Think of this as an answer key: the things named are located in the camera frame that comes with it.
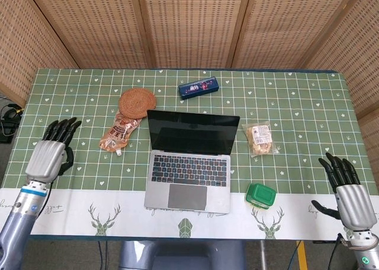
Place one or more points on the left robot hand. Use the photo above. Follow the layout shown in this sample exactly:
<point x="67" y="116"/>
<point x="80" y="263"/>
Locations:
<point x="47" y="157"/>

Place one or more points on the green plastic container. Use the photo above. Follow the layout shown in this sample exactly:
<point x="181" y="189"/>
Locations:
<point x="260" y="195"/>

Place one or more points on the green checked tablecloth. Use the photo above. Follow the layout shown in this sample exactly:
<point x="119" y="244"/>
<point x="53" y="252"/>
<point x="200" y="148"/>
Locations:
<point x="189" y="151"/>

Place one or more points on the silver laptop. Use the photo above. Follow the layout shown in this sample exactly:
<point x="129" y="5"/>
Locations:
<point x="191" y="160"/>

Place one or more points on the clear packaged snack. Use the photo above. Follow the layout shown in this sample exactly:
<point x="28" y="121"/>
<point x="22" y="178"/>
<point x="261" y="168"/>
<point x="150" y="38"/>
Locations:
<point x="260" y="138"/>

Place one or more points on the orange sauce pouch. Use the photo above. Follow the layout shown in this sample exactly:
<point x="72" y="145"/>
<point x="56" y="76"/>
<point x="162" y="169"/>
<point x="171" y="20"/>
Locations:
<point x="117" y="133"/>

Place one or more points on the blue rectangular box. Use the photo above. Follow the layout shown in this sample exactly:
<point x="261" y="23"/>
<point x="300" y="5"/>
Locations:
<point x="199" y="87"/>

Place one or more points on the round woven coaster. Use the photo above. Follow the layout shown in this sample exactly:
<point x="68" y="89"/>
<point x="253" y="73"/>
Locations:
<point x="137" y="103"/>

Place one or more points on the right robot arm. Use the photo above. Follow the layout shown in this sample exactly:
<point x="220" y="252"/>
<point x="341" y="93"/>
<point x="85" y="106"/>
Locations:
<point x="362" y="247"/>

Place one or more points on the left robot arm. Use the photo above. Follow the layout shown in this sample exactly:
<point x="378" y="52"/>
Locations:
<point x="20" y="219"/>

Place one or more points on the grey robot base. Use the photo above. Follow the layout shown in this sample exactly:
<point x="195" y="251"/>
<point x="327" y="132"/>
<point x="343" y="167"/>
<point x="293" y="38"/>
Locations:
<point x="182" y="255"/>

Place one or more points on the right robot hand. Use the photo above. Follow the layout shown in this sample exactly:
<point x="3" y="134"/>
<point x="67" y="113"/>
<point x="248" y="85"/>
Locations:
<point x="353" y="203"/>

